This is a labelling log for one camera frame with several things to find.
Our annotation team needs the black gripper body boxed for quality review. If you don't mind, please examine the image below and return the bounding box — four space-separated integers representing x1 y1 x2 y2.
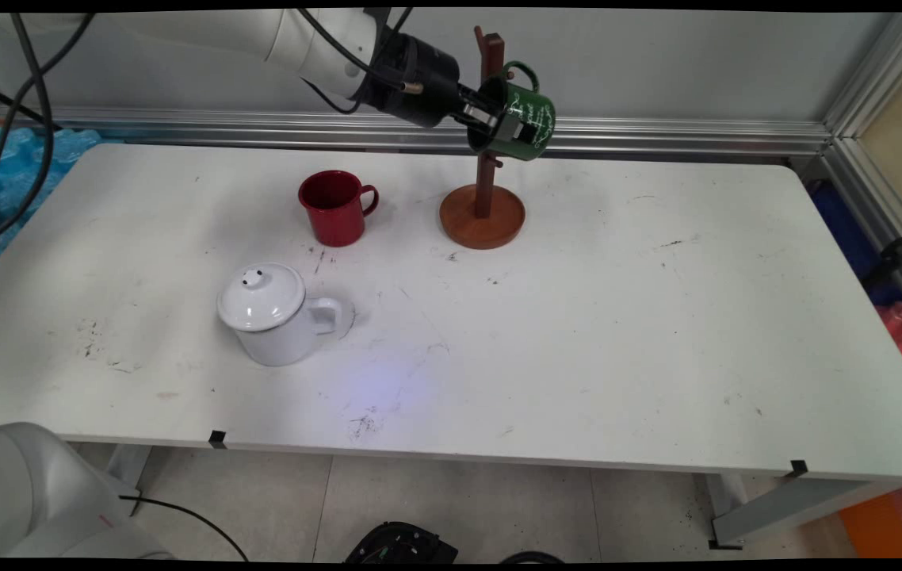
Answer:
357 30 471 129

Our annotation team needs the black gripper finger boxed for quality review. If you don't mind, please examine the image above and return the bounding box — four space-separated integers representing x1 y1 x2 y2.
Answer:
459 82 501 113
459 106 528 145

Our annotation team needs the green enamel mug white print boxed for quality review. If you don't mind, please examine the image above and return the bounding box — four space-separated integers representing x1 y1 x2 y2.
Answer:
466 61 557 163

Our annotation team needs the red enamel mug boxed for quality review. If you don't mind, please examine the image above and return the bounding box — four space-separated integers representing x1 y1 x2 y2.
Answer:
297 170 380 247

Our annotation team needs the brown wooden mug tree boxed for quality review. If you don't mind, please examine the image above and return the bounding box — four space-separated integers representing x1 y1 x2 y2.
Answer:
439 25 527 251

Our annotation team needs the white enamel pot lid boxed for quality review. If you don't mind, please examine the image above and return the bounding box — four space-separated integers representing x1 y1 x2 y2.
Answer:
216 263 308 333

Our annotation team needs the white enamel pot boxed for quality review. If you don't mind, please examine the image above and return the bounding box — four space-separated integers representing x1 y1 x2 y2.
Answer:
233 295 357 368

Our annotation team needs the blue box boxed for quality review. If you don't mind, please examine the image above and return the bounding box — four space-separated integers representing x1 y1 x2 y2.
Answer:
806 179 902 307

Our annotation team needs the thin black slanted rod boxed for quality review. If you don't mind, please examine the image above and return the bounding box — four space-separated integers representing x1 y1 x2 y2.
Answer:
0 75 63 131

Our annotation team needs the blue plastic packaging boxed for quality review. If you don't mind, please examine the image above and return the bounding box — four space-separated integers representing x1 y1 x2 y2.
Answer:
0 125 105 291

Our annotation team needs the black device on floor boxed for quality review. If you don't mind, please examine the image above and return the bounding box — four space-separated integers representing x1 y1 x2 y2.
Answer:
343 520 461 565

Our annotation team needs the grey slanted table leg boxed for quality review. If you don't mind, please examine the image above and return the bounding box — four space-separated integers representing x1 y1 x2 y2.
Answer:
709 473 902 550

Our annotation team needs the orange floor object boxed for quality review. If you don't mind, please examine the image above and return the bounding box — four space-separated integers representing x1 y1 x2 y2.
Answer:
839 482 902 559

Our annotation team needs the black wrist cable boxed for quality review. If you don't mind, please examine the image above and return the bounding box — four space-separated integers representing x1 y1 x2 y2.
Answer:
296 8 425 117

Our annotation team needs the horizontal aluminium frame rail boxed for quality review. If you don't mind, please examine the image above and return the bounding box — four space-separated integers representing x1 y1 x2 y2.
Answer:
0 105 834 157

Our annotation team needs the black hanging cable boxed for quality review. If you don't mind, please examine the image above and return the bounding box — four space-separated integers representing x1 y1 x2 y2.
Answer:
0 12 97 224
0 12 55 236

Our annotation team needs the corner aluminium frame post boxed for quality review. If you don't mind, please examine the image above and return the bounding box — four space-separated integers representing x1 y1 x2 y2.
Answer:
819 12 902 338

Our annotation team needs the black floor cable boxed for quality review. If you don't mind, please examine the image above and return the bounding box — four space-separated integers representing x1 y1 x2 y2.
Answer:
118 495 250 561

